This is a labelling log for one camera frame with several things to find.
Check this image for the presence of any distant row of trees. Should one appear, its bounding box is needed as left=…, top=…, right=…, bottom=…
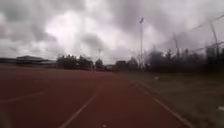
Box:
left=55, top=46, right=224, bottom=74

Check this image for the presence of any tall net fence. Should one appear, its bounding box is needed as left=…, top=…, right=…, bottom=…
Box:
left=156, top=13, right=224, bottom=68

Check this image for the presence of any tall floodlight mast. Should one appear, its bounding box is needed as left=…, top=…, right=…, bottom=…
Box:
left=138, top=16, right=146, bottom=70

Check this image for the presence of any dry grass strip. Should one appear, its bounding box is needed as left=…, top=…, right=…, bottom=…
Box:
left=116, top=69, right=224, bottom=128

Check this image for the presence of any red running track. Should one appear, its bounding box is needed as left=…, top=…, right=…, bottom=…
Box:
left=0, top=63, right=196, bottom=128

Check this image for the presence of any low building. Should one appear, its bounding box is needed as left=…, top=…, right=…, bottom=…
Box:
left=0, top=55, right=58, bottom=69

